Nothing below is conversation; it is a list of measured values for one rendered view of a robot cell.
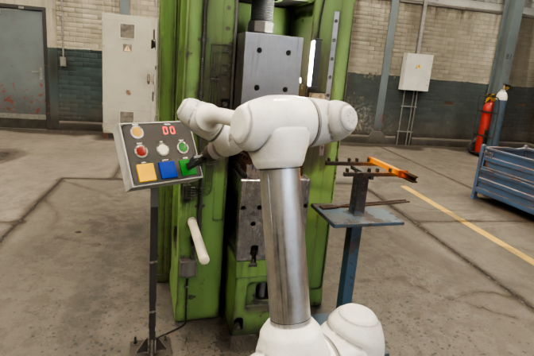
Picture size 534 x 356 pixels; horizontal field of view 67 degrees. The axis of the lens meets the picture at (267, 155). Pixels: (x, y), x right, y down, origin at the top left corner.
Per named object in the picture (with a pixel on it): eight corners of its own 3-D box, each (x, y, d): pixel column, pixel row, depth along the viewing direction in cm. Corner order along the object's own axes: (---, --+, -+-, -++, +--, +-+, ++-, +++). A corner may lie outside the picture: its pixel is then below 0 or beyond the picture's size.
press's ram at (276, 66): (311, 118, 211) (319, 39, 203) (240, 115, 200) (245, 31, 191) (284, 108, 250) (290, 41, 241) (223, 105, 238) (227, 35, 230)
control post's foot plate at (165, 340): (174, 365, 200) (174, 349, 198) (127, 371, 193) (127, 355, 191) (171, 336, 220) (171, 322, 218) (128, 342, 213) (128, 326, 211)
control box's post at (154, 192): (155, 354, 206) (160, 148, 182) (147, 356, 204) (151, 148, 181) (155, 350, 209) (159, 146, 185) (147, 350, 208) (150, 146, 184)
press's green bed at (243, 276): (294, 330, 233) (302, 256, 223) (231, 338, 222) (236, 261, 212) (265, 280, 285) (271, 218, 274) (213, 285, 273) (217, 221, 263)
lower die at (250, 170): (281, 176, 214) (283, 160, 212) (245, 176, 208) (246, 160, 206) (259, 157, 253) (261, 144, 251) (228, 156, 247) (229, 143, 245)
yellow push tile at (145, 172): (156, 179, 170) (153, 163, 171) (139, 182, 164) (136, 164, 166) (155, 180, 171) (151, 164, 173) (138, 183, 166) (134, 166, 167)
